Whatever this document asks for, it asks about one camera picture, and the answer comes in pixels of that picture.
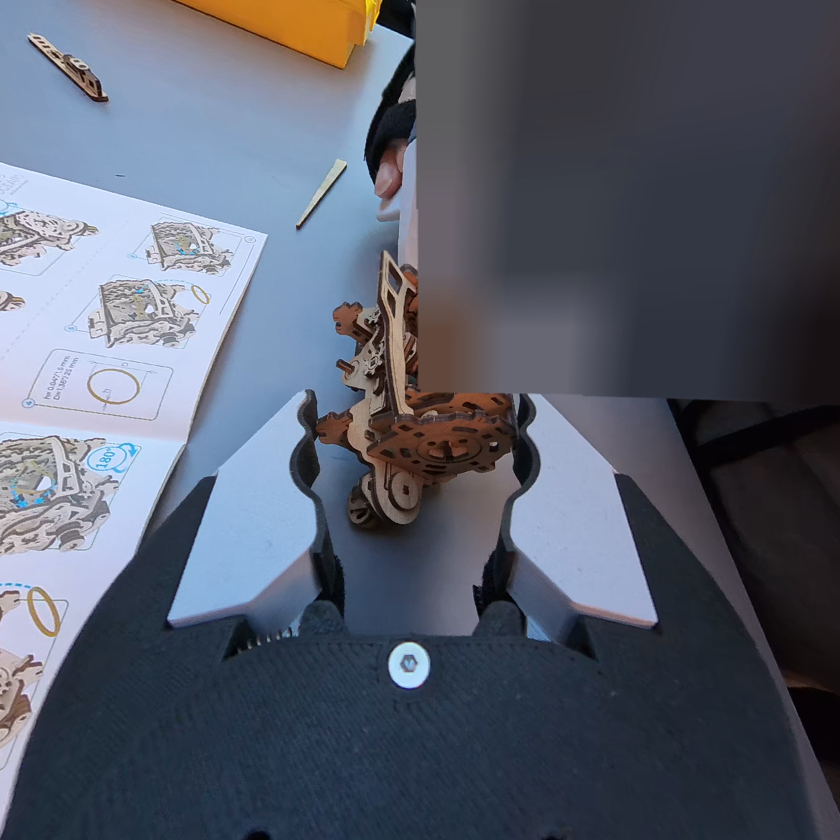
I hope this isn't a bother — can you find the wooden mechanical model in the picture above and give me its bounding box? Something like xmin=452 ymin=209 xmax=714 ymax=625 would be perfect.
xmin=315 ymin=251 xmax=516 ymax=529

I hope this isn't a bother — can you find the thin wooden wedge stick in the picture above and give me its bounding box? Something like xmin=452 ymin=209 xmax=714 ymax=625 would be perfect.
xmin=295 ymin=158 xmax=348 ymax=231

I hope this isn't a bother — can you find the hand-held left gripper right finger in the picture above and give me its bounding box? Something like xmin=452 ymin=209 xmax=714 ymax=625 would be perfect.
xmin=497 ymin=394 xmax=659 ymax=644

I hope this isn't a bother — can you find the yellow plastic bin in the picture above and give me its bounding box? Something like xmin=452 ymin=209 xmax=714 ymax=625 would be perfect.
xmin=174 ymin=0 xmax=383 ymax=70

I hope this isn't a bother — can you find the small dark wooden strip part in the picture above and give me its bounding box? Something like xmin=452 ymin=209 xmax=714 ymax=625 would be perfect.
xmin=28 ymin=33 xmax=109 ymax=104

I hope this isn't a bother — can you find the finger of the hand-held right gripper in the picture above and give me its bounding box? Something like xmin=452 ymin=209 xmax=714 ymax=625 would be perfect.
xmin=376 ymin=146 xmax=420 ymax=265

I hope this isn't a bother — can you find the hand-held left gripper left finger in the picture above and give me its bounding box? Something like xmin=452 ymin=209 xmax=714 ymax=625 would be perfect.
xmin=167 ymin=389 xmax=342 ymax=641

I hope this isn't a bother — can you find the white instruction booklet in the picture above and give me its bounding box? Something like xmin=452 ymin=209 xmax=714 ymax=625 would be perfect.
xmin=0 ymin=161 xmax=269 ymax=775

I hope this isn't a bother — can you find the black strap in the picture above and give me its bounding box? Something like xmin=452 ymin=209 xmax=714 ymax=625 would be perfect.
xmin=682 ymin=402 xmax=840 ymax=463

